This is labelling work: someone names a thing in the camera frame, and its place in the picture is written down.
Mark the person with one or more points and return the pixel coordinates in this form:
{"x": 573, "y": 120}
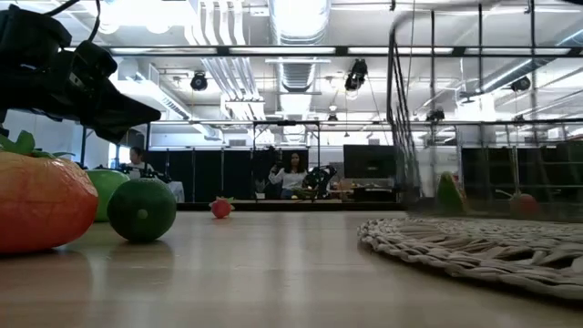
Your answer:
{"x": 290, "y": 177}
{"x": 136, "y": 160}

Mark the black hanging spotlight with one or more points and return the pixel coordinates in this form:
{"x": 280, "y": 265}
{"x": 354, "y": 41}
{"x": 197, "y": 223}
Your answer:
{"x": 199, "y": 82}
{"x": 356, "y": 75}
{"x": 520, "y": 84}
{"x": 435, "y": 115}

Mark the white covered table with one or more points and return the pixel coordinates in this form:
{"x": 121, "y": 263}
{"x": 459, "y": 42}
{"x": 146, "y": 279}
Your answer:
{"x": 175, "y": 191}

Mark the black partition panel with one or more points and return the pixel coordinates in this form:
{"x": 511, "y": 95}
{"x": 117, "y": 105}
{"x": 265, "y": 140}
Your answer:
{"x": 209, "y": 175}
{"x": 555, "y": 168}

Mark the orange toy tomato green calyx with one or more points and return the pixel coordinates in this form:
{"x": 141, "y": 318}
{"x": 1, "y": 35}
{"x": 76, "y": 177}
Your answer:
{"x": 41, "y": 205}

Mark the dark green toy lime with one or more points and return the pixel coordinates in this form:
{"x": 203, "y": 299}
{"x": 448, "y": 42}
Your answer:
{"x": 142, "y": 210}

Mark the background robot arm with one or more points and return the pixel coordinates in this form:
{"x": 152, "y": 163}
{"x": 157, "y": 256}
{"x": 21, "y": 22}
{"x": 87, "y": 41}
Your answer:
{"x": 320, "y": 178}
{"x": 150, "y": 174}

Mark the silver ventilation duct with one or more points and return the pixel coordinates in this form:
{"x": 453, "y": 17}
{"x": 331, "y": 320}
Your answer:
{"x": 298, "y": 27}

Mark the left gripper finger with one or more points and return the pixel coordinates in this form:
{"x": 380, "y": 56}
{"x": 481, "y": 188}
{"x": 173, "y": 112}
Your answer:
{"x": 123, "y": 114}

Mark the black monitor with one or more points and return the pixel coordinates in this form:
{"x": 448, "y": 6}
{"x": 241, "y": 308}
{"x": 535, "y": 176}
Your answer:
{"x": 369, "y": 161}

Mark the green toy apple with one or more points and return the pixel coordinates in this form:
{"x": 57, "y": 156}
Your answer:
{"x": 107, "y": 187}

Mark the toy watermelon slice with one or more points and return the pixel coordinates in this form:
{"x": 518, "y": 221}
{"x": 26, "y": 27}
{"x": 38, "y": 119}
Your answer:
{"x": 450, "y": 195}

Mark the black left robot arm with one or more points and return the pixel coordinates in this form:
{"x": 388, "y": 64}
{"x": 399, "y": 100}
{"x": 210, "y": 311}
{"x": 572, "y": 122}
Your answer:
{"x": 27, "y": 32}

